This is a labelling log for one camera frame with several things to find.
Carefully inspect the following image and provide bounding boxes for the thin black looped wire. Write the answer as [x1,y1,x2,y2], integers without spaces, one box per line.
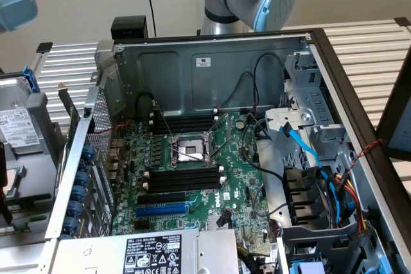
[220,71,257,110]
[252,52,288,114]

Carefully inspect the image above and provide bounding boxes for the long blue expansion slot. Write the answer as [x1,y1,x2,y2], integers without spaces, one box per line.
[134,203,189,219]

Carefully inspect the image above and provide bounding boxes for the black framed panel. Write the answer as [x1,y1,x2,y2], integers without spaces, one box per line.
[375,57,411,161]

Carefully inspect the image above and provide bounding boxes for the grey metal PC case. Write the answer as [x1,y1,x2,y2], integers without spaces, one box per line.
[44,28,411,274]

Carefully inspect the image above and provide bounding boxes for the white case sticker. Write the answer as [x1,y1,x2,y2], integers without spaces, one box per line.
[191,56,213,69]

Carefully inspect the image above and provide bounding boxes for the blue plastic disk carrier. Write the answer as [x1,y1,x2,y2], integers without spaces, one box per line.
[22,64,42,92]

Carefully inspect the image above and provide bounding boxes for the silver chipset heatsink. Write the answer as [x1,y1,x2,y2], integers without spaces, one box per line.
[207,213,235,232]

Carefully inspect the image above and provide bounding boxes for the silver CPU chip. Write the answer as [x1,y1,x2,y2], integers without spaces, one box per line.
[0,166,27,198]

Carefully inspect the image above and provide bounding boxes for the black fan cable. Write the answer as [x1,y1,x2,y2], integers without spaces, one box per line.
[241,112,286,179]

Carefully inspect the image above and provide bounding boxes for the metal CPU socket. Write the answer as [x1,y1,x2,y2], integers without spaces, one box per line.
[168,132,214,171]

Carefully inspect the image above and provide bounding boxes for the short black expansion slot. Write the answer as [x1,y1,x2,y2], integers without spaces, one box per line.
[133,220,152,232]

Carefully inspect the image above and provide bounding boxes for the black box device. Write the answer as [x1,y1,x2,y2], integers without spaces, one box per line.
[110,15,149,40]

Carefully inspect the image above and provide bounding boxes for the long black expansion slot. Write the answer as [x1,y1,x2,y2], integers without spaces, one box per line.
[137,191,187,206]

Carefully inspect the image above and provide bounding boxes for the silver power supply unit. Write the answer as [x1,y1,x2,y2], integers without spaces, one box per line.
[53,228,240,274]

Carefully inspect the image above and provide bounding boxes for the blue SATA wire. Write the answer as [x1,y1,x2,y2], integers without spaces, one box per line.
[279,122,341,223]

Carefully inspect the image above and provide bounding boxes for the green Dell motherboard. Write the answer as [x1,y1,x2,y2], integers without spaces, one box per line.
[110,112,279,257]

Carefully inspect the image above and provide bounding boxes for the thick black looped cable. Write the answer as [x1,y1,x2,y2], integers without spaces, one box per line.
[136,90,156,118]

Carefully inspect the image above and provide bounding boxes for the green graphics card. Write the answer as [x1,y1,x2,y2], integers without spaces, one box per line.
[57,81,83,162]

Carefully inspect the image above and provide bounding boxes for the metal socket locking lever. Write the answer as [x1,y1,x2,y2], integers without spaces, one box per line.
[170,140,234,162]
[152,100,177,139]

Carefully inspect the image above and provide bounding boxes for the blue plastic latch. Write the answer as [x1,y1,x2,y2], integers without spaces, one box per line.
[290,261,326,274]

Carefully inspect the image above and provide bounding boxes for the metal disk bay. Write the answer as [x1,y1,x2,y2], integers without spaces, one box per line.
[265,51,353,159]

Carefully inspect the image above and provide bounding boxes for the dark grey plastic duct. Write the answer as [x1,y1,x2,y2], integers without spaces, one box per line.
[277,219,386,274]

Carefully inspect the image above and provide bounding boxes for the grey hard drive assembly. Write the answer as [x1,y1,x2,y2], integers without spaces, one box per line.
[0,89,67,246]

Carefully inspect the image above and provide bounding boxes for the yellow red power wire bundle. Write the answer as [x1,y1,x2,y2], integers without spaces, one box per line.
[332,171,369,235]

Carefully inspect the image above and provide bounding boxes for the silver hard disk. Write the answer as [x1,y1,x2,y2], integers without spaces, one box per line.
[0,74,44,153]

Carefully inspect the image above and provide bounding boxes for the black RAM slot white latches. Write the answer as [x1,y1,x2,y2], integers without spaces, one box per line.
[148,116,220,132]
[143,179,225,193]
[143,168,225,184]
[148,108,220,124]

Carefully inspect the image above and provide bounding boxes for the metal socket cover frame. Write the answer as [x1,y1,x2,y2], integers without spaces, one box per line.
[208,112,232,139]

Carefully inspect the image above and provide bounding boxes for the red black twisted wire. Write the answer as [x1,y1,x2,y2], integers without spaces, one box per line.
[91,119,133,136]
[351,138,386,172]

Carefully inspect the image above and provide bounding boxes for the black plastic fan shroud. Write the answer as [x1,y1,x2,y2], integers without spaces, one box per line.
[281,164,325,227]

